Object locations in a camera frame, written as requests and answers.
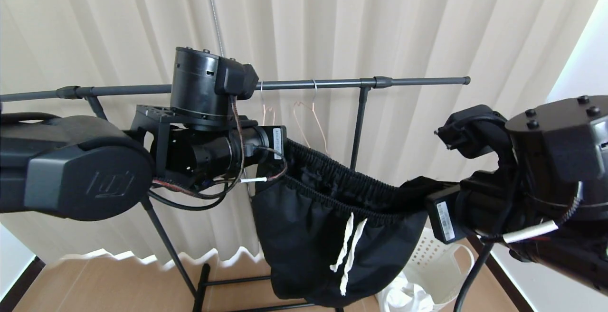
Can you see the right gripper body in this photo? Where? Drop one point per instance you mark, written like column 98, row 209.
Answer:
column 475, row 207

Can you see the silver curtain wand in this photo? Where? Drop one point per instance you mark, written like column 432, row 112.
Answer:
column 214, row 17

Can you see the black shorts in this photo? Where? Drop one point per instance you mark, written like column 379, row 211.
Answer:
column 304, row 236

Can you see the white garment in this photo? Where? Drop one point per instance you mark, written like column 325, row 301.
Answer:
column 403, row 297

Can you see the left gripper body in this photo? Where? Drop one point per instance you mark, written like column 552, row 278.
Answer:
column 266, row 146

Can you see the black clothes rack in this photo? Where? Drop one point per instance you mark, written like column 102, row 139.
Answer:
column 332, row 84

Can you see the white laundry basket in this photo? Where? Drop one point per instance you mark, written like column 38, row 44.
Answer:
column 446, row 278

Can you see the pink clothes hanger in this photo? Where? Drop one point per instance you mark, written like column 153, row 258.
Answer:
column 261, row 93
column 320, row 129

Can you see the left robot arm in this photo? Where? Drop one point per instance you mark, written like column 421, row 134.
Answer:
column 71, row 174

